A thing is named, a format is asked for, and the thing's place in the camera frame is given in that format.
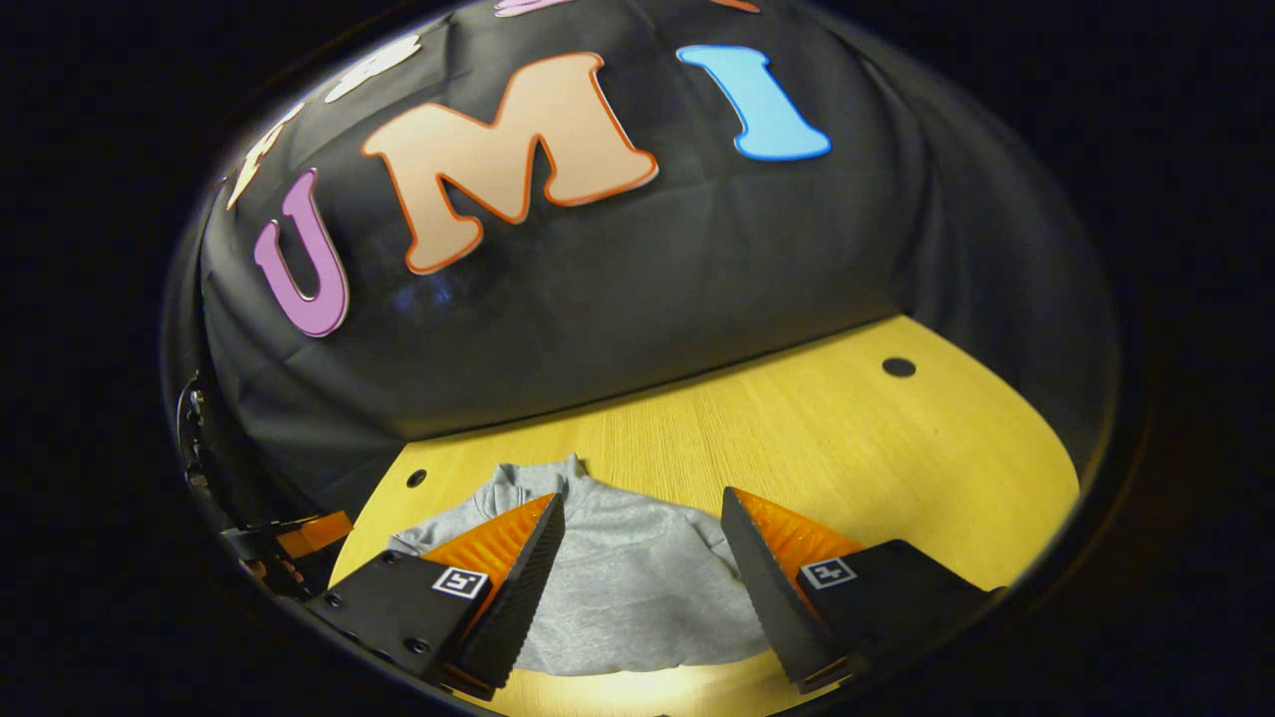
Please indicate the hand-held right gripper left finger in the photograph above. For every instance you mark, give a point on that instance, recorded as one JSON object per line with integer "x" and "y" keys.
{"x": 523, "y": 597}

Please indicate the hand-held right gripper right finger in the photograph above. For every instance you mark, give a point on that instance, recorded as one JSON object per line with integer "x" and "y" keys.
{"x": 762, "y": 588}

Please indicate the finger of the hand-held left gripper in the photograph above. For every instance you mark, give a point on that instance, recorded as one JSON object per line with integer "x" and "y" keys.
{"x": 299, "y": 543}

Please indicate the grey zip-neck sweatshirt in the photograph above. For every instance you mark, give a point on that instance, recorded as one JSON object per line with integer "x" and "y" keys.
{"x": 637, "y": 588}

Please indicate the black backdrop cloth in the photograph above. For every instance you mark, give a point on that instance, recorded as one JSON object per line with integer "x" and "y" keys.
{"x": 647, "y": 299}

